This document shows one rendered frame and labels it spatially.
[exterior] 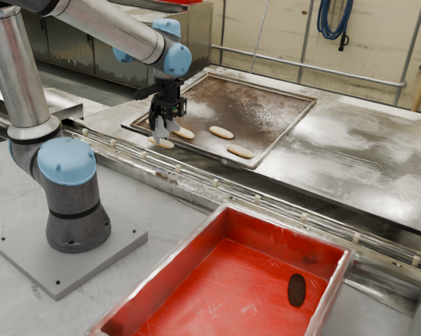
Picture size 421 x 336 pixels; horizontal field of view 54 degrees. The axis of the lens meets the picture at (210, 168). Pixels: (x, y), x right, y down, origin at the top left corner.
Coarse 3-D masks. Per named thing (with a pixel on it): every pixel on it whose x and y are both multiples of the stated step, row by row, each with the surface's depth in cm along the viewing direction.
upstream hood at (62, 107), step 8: (0, 96) 158; (48, 96) 161; (56, 96) 161; (0, 104) 157; (48, 104) 154; (56, 104) 154; (64, 104) 155; (72, 104) 155; (80, 104) 156; (56, 112) 148; (64, 112) 151; (72, 112) 154; (80, 112) 158
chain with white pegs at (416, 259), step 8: (112, 144) 141; (144, 152) 135; (176, 168) 129; (216, 184) 122; (248, 200) 119; (256, 200) 116; (288, 216) 113; (304, 216) 109; (328, 232) 108; (352, 240) 103; (368, 248) 103; (416, 256) 97; (416, 264) 96
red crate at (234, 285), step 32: (224, 256) 100; (256, 256) 100; (192, 288) 90; (224, 288) 90; (256, 288) 91; (320, 288) 92; (160, 320) 82; (192, 320) 82; (224, 320) 83; (256, 320) 83; (288, 320) 84
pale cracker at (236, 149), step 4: (228, 148) 134; (232, 148) 133; (236, 148) 133; (240, 148) 133; (232, 152) 132; (236, 152) 131; (240, 152) 131; (244, 152) 131; (248, 152) 131; (244, 156) 130; (248, 156) 130; (252, 156) 130
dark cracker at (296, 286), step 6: (294, 276) 94; (300, 276) 94; (294, 282) 92; (300, 282) 92; (288, 288) 91; (294, 288) 90; (300, 288) 91; (288, 294) 89; (294, 294) 89; (300, 294) 89; (294, 300) 88; (300, 300) 88
